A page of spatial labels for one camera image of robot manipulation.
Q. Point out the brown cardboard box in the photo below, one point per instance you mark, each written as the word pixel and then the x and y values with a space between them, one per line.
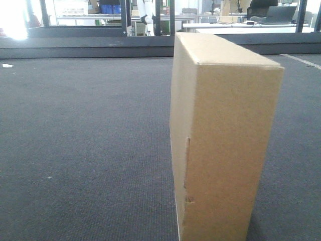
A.
pixel 223 100

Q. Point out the white office desk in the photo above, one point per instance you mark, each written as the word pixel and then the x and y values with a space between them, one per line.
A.
pixel 238 28

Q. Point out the white humanoid robot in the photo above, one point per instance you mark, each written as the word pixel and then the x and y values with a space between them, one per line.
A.
pixel 146 10

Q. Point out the black office chair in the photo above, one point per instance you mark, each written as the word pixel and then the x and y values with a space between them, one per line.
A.
pixel 259 8

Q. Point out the grey laptop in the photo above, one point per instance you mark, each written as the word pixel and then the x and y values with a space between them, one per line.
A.
pixel 280 15

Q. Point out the white paper scrap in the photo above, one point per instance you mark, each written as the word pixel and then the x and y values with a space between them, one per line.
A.
pixel 7 66

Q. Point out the dark conveyor side rail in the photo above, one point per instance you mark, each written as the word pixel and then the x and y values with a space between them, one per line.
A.
pixel 129 47

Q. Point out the black metal frame structure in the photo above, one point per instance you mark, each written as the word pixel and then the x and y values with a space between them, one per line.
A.
pixel 67 19

